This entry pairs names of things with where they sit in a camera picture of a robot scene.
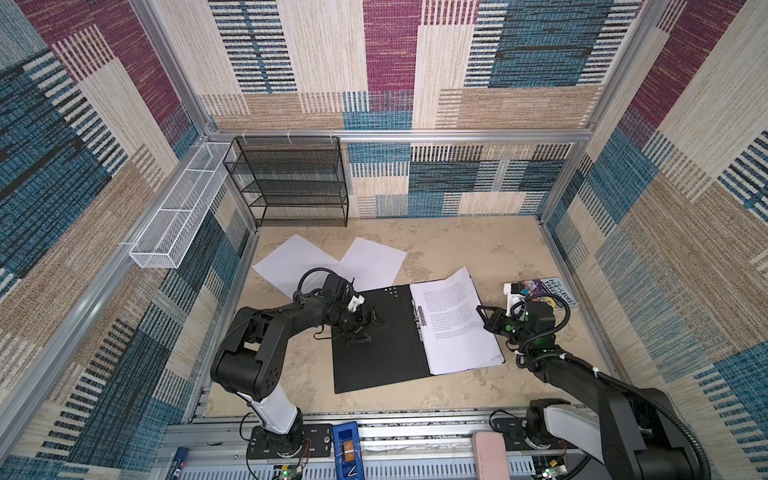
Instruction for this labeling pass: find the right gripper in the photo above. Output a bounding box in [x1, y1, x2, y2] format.
[475, 304, 533, 348]

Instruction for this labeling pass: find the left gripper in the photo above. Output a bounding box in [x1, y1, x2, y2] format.
[328, 306, 386, 346]

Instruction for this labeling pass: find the red folder black inside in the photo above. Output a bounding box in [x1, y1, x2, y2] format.
[332, 284, 433, 394]

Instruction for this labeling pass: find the text sheet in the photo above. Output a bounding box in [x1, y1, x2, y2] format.
[410, 268, 505, 376]

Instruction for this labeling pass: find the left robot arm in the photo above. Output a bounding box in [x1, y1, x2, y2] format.
[210, 267, 384, 457]

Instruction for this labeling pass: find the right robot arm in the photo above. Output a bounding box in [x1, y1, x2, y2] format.
[476, 294, 712, 479]

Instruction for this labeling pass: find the colourful comic book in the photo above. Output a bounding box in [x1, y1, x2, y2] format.
[503, 277, 578, 315]

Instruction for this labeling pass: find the blank white sheet front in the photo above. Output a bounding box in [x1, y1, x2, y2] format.
[340, 237, 407, 292]

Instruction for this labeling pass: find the pink phone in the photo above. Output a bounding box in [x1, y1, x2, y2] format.
[472, 431, 510, 480]

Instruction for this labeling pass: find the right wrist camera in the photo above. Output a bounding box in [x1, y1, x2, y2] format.
[508, 295, 556, 333]

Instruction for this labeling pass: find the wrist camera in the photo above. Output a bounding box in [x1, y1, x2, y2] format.
[508, 295, 556, 333]
[322, 273, 365, 312]

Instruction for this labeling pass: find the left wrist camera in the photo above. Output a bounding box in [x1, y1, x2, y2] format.
[322, 273, 365, 312]

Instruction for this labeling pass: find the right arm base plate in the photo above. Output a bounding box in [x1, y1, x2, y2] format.
[489, 415, 575, 452]

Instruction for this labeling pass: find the blue box on rail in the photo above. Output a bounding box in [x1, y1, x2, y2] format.
[332, 421, 365, 480]

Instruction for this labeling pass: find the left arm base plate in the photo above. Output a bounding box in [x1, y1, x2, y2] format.
[246, 424, 333, 460]

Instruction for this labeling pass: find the black wire mesh shelf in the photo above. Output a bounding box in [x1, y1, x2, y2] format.
[223, 136, 349, 227]

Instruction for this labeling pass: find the white wire mesh tray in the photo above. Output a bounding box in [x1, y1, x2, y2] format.
[129, 142, 229, 269]

